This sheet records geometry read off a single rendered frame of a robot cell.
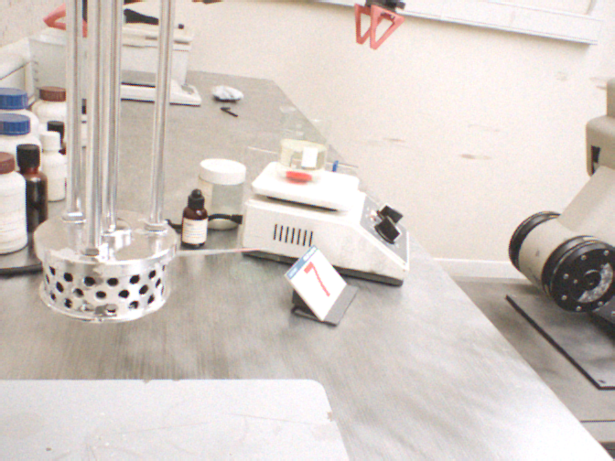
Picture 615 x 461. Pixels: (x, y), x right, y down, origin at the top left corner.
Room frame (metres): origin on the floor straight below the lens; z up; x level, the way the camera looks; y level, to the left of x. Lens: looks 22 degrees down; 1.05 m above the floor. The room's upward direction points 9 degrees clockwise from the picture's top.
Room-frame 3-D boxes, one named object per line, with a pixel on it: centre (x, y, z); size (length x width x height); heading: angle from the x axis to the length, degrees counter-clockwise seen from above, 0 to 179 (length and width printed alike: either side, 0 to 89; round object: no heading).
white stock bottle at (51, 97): (0.89, 0.42, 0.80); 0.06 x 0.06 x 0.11
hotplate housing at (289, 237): (0.69, -0.02, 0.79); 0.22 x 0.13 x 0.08; 85
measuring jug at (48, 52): (1.14, 0.50, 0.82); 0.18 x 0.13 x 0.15; 60
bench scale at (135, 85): (1.51, 0.46, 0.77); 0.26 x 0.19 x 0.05; 108
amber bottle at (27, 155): (0.63, 0.32, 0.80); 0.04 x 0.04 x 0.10
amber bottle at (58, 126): (0.77, 0.36, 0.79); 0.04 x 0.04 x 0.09
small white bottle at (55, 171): (0.72, 0.34, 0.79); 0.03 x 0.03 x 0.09
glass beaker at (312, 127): (0.70, 0.02, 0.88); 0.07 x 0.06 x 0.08; 63
